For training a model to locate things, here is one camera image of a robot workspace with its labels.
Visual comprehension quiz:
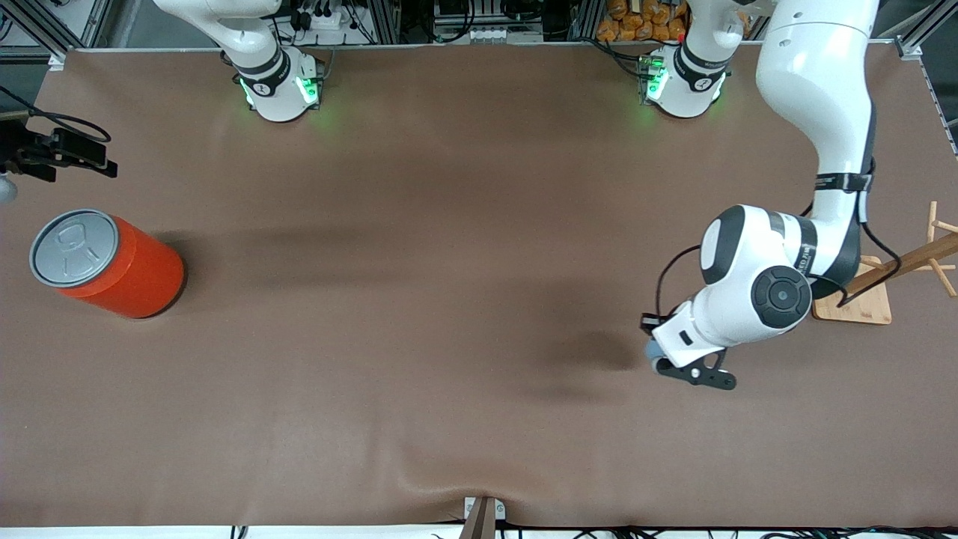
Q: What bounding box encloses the orange can with silver lid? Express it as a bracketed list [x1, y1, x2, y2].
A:
[28, 208, 186, 320]

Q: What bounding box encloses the wooden mug rack stand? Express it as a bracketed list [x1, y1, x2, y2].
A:
[812, 201, 958, 325]

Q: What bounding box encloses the brown table mat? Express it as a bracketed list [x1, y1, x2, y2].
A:
[0, 41, 958, 529]

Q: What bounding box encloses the power strip with black plugs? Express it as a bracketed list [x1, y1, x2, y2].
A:
[288, 0, 353, 32]

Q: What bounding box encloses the orange packaged snacks pile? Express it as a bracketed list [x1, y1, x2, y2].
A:
[595, 0, 689, 43]

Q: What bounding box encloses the white power strip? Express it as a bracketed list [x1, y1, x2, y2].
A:
[464, 26, 543, 44]

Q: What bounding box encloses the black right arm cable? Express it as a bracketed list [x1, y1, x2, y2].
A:
[0, 85, 112, 143]

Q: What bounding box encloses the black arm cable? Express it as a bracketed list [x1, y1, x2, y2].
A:
[655, 157, 903, 319]
[0, 85, 112, 143]

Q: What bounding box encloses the aluminium frame rail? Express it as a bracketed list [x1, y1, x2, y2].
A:
[894, 0, 958, 61]
[0, 0, 113, 57]

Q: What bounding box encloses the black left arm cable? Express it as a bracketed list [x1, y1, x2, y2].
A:
[655, 157, 903, 319]

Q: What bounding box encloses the aluminium frame post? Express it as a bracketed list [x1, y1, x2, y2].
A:
[573, 0, 604, 42]
[367, 0, 402, 44]

